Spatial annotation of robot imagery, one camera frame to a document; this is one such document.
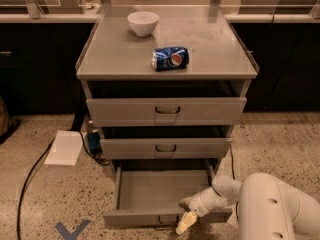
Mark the grey top drawer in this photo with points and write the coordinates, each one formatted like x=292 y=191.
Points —
x=118 y=112

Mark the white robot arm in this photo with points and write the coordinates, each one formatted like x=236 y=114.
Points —
x=268 y=208

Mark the grey drawer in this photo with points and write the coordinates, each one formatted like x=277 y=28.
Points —
x=151 y=197
x=118 y=112
x=165 y=148

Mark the white paper sheet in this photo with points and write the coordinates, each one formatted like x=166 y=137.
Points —
x=65 y=149

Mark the blue Pepsi can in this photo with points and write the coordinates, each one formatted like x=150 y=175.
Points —
x=170 y=58

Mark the white bowl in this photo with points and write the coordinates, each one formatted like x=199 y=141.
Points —
x=143 y=23

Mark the blue box behind cabinet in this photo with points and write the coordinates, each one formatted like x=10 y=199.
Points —
x=94 y=142

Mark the brown bag at left edge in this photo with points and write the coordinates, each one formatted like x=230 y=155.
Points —
x=6 y=123

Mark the grey drawer cabinet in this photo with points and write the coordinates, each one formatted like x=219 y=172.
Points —
x=117 y=64

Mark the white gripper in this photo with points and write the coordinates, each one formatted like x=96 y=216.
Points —
x=199 y=203

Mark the grey bottom drawer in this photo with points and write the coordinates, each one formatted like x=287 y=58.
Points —
x=151 y=197

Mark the grey middle drawer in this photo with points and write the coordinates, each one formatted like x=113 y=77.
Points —
x=165 y=148

